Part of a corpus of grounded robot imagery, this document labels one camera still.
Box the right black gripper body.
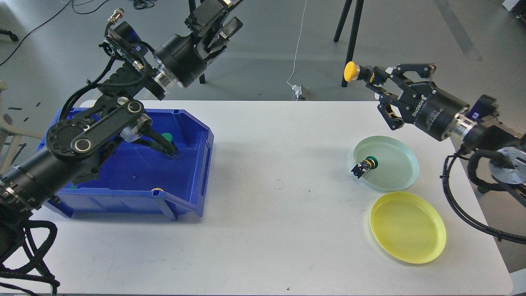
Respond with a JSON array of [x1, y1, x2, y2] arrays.
[[405, 82, 469, 141]]

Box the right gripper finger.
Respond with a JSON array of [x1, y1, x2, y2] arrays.
[[365, 63, 436, 97], [376, 94, 415, 130]]

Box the green push button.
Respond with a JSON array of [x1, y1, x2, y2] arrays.
[[351, 156, 379, 179], [161, 132, 180, 159]]

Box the light green plate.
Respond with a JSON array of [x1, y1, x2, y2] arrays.
[[351, 136, 420, 192]]

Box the black floor cables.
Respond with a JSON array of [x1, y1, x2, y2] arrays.
[[0, 0, 157, 67]]

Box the blue plastic bin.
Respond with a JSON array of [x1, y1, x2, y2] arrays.
[[44, 109, 214, 221]]

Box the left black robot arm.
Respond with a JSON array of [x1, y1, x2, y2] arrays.
[[1, 0, 242, 296]]

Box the white cable with plug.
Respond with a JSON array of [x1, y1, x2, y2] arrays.
[[286, 0, 314, 101]]

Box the yellow push button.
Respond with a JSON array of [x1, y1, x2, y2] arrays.
[[343, 61, 375, 83]]

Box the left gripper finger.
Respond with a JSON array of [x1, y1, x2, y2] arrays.
[[185, 0, 242, 39], [205, 17, 243, 54]]

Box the green push button in bin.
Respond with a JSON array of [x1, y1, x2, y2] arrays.
[[161, 132, 180, 159]]

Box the right black tripod legs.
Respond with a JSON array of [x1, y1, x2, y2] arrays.
[[333, 0, 365, 65]]

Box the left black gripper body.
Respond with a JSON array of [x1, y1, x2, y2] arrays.
[[153, 35, 226, 89]]

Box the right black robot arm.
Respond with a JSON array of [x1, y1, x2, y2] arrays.
[[344, 64, 526, 244]]

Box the yellow plate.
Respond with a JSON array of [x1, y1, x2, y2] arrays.
[[369, 192, 447, 264]]

